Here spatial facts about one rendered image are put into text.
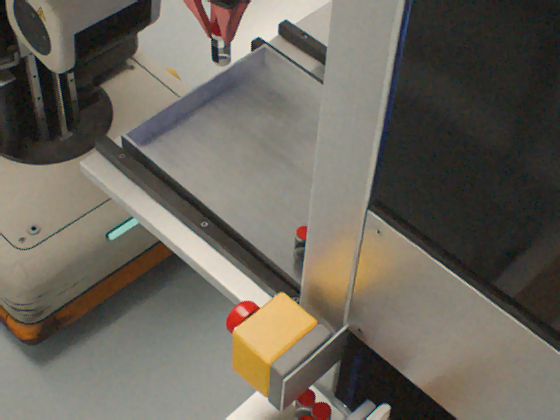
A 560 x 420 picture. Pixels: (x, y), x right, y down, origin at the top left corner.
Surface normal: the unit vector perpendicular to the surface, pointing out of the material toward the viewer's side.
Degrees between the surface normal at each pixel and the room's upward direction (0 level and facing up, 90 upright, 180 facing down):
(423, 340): 90
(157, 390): 0
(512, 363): 90
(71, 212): 0
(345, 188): 90
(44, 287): 90
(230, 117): 0
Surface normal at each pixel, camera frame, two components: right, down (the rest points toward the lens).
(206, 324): 0.04, -0.63
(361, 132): -0.70, 0.53
